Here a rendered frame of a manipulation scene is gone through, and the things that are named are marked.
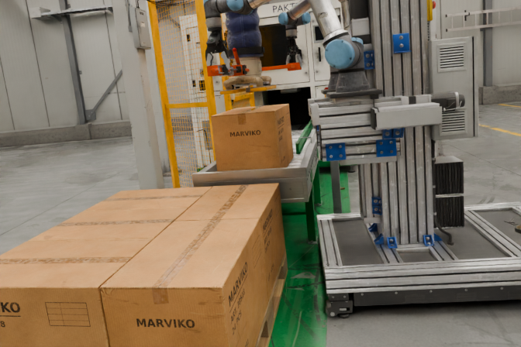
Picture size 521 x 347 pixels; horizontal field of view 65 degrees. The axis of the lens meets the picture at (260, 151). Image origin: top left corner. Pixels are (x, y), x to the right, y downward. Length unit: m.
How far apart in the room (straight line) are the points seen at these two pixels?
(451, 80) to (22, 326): 1.98
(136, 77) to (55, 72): 9.81
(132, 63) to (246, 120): 1.29
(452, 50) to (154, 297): 1.64
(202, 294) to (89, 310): 0.39
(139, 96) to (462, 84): 2.32
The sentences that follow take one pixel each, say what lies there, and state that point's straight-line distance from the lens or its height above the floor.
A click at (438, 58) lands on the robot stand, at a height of 1.15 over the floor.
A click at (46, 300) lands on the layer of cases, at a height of 0.50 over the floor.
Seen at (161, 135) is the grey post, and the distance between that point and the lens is 5.70.
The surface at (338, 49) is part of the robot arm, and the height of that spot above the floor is 1.22.
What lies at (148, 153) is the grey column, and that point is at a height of 0.64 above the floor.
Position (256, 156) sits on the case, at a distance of 2.47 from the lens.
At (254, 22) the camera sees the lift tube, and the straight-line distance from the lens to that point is 2.58.
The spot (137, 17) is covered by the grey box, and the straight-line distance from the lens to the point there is 3.39.
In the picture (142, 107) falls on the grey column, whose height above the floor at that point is 1.02.
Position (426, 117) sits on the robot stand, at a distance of 1.82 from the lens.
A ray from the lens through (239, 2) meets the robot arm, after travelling 2.01.
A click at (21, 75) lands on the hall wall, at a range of 13.72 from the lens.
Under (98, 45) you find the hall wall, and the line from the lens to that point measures 12.55.
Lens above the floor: 1.12
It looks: 10 degrees down
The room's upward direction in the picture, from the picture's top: 6 degrees counter-clockwise
